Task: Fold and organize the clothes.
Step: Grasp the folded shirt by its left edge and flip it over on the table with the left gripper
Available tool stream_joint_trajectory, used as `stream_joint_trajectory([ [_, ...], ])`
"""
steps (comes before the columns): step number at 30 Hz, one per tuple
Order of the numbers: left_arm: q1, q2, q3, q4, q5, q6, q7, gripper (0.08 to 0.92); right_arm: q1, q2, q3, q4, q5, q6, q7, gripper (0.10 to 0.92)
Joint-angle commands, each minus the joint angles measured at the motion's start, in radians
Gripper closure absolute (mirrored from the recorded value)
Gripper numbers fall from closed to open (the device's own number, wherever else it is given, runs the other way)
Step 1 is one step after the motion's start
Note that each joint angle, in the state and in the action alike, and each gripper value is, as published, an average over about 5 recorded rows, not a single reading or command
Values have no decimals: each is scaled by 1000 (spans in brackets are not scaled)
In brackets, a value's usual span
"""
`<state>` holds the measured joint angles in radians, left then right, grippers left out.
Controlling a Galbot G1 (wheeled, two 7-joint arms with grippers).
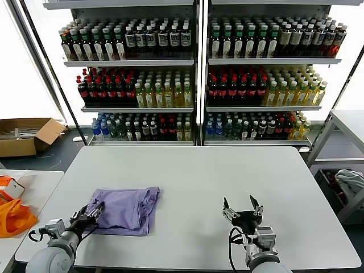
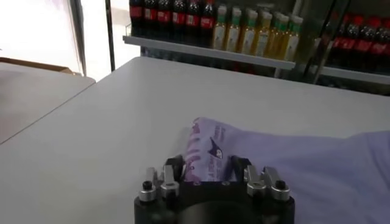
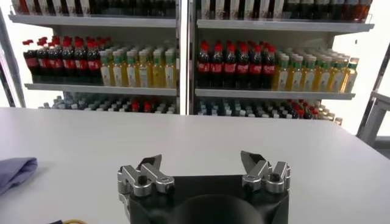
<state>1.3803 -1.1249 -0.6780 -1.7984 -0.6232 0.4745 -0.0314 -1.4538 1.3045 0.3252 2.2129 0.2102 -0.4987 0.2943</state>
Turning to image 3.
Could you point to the dark bottle blue label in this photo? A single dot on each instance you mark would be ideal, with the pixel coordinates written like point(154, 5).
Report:
point(351, 6)
point(323, 6)
point(337, 6)

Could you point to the dark bottle white cap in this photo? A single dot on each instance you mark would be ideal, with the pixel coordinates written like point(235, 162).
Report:
point(288, 115)

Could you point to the cola bottle red cap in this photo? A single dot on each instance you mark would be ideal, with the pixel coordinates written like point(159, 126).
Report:
point(314, 112)
point(230, 67)
point(94, 64)
point(31, 62)
point(135, 106)
point(81, 64)
point(242, 68)
point(69, 64)
point(56, 63)
point(217, 67)
point(269, 69)
point(203, 67)
point(300, 112)
point(256, 68)
point(43, 62)
point(147, 107)

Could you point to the yellow tea bottle white cap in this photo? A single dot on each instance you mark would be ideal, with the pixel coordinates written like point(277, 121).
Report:
point(282, 77)
point(143, 74)
point(323, 79)
point(157, 74)
point(296, 78)
point(170, 74)
point(105, 73)
point(309, 79)
point(131, 74)
point(330, 115)
point(338, 120)
point(171, 109)
point(118, 73)
point(350, 79)
point(337, 79)
point(160, 109)

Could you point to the amber tea bottle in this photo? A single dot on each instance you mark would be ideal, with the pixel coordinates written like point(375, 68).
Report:
point(19, 6)

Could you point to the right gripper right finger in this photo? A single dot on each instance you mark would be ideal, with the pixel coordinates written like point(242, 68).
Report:
point(262, 175)

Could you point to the black diagonal pole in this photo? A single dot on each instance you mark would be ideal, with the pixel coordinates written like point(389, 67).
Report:
point(16, 79)
point(381, 73)

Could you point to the dark drink bottle white label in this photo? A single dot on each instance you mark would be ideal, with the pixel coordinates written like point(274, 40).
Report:
point(140, 4)
point(125, 4)
point(169, 4)
point(154, 4)
point(111, 4)

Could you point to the red tea bottle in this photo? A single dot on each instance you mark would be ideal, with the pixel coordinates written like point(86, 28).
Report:
point(364, 7)

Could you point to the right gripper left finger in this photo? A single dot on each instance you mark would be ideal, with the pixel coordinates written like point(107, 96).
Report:
point(146, 176)

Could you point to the purple printed t-shirt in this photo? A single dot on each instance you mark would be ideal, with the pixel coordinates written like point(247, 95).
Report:
point(15, 173)

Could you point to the grey metal frame table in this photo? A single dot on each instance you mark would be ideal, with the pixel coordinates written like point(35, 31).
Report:
point(374, 115)

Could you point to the grey metal shelf unit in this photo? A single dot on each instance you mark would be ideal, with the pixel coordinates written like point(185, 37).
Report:
point(91, 21)
point(274, 25)

